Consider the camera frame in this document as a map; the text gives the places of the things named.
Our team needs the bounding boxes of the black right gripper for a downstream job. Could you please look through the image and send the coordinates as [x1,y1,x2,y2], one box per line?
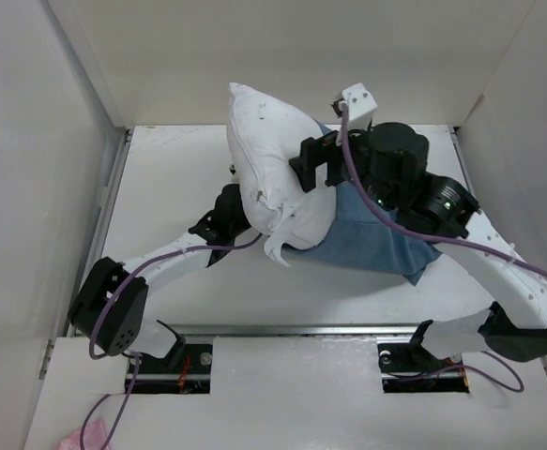
[291,114,400,212]

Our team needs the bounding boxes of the white pillow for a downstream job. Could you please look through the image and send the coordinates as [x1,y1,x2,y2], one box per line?
[226,82,336,266]

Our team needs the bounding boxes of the blue fabric pillowcase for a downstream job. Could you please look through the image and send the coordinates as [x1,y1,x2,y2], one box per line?
[308,119,443,287]

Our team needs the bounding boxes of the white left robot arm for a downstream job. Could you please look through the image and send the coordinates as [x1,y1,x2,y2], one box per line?
[68,184,253,372]

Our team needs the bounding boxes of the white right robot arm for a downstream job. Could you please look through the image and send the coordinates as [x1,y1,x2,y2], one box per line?
[289,122,547,369]

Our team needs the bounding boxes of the pink plastic bag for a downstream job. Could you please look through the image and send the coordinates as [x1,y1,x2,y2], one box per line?
[56,419,111,450]

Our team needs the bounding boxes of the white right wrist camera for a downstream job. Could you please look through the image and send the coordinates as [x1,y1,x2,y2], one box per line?
[331,83,378,130]

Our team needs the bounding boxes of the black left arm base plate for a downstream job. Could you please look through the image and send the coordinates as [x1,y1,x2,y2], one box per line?
[131,342,213,395]

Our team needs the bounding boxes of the aluminium front rail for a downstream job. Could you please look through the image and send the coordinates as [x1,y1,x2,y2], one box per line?
[171,323,418,338]

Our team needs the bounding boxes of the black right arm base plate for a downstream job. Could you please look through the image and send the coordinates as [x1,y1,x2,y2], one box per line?
[377,340,469,394]

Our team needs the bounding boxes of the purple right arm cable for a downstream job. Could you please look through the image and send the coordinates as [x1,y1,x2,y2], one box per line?
[339,101,547,393]

